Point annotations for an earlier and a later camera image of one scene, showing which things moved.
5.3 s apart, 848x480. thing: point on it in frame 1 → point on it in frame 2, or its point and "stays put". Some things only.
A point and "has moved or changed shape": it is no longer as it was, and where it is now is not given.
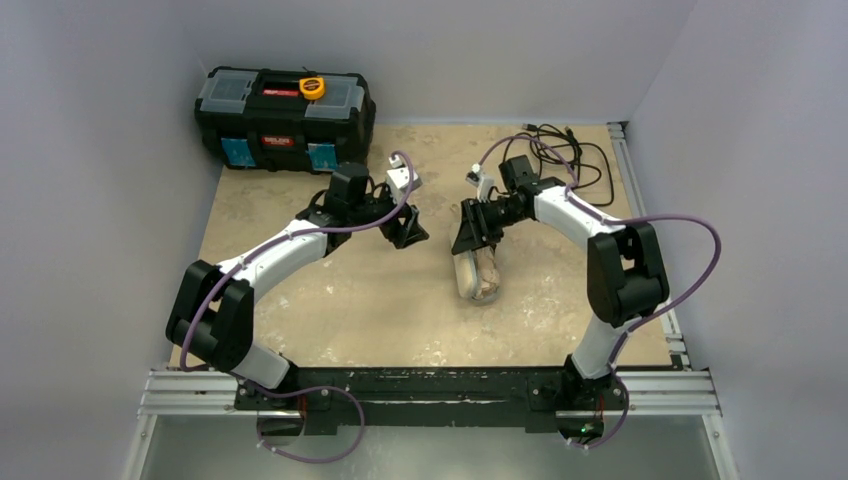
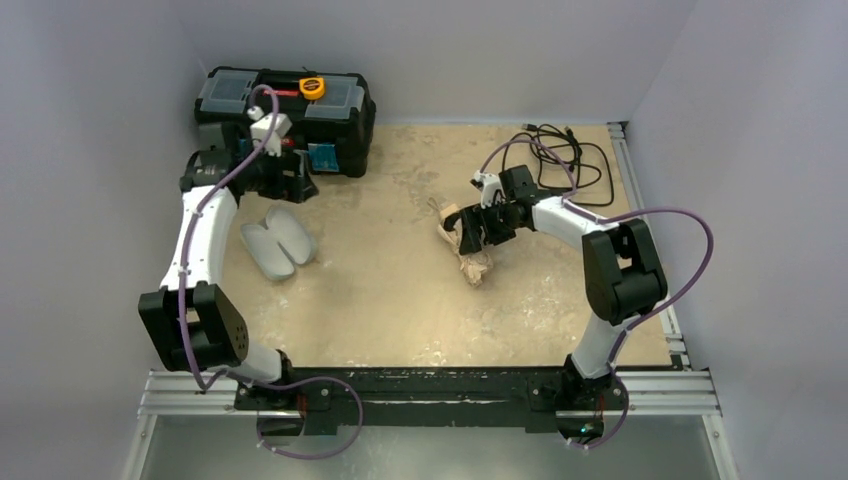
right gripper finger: (472, 233) stays put
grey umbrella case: (466, 279) has moved or changed shape
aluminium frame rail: (672, 392) stays put
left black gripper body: (395, 220) → (289, 175)
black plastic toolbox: (257, 119) stays put
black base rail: (431, 400) stays put
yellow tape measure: (312, 87) stays put
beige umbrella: (487, 271) → (474, 266)
